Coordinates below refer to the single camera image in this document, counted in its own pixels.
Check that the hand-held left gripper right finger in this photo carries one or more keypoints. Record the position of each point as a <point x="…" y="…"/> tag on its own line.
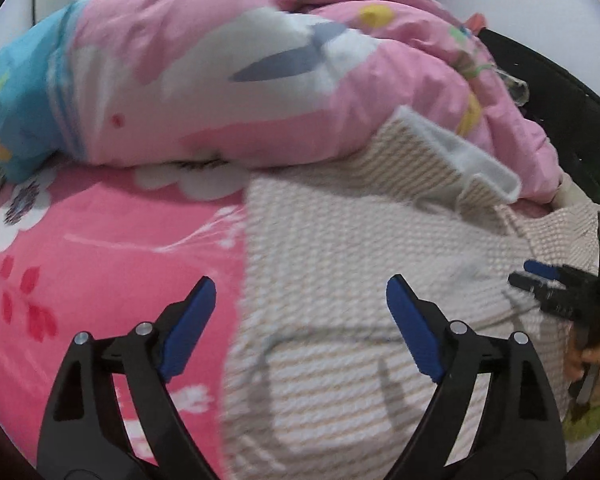
<point x="412" y="330"/>

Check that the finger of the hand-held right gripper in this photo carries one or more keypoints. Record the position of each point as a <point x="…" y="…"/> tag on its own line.
<point x="555" y="297"/>
<point x="542" y="269"/>

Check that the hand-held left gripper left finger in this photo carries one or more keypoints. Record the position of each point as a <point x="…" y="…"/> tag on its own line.
<point x="190" y="330"/>

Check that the person's right hand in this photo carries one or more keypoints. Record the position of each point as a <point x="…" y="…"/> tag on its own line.
<point x="577" y="360"/>

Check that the cream fluffy blanket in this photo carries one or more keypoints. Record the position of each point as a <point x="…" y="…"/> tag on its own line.
<point x="572" y="195"/>

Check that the pink floral bed sheet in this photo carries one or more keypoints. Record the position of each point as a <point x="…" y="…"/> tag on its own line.
<point x="105" y="260"/>

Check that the grey furry cloth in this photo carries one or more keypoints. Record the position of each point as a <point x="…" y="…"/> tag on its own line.
<point x="516" y="86"/>

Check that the pink printed quilt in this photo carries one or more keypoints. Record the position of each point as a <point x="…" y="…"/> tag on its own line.
<point x="180" y="85"/>

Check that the salmon pink item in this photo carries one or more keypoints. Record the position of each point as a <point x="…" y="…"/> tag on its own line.
<point x="474" y="21"/>

